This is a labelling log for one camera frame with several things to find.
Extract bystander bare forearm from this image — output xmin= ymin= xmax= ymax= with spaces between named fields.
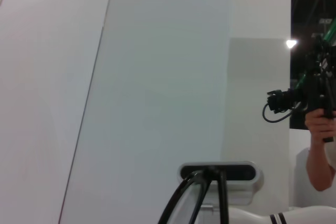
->
xmin=305 ymin=140 xmax=336 ymax=192

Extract black handheld video camera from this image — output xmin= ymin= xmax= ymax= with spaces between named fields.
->
xmin=262 ymin=34 xmax=336 ymax=143

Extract black glasses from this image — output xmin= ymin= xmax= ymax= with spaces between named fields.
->
xmin=157 ymin=166 xmax=230 ymax=224

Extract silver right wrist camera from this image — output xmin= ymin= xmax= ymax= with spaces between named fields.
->
xmin=179 ymin=160 xmax=264 ymax=206

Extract bystander bare hand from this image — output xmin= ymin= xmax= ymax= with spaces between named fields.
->
xmin=304 ymin=108 xmax=336 ymax=146

